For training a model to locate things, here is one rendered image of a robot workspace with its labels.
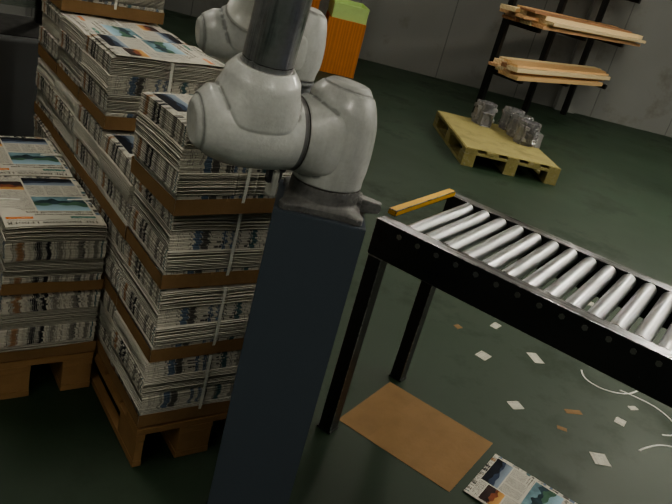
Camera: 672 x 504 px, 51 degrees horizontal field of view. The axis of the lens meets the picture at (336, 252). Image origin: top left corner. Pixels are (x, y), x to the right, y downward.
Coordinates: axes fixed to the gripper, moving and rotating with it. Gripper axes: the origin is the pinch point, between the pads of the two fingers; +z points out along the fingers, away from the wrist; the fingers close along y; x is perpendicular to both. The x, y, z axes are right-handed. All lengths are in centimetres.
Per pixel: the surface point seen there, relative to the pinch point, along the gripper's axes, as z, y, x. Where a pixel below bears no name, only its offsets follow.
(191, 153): -3.3, 18.0, -8.8
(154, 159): 3.6, 21.2, -22.1
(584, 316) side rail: 16, -72, 49
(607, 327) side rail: 16, -75, 54
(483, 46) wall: 38, -685, -606
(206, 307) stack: 42.8, 4.3, -12.4
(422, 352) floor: 96, -121, -41
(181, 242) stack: 22.3, 14.9, -12.5
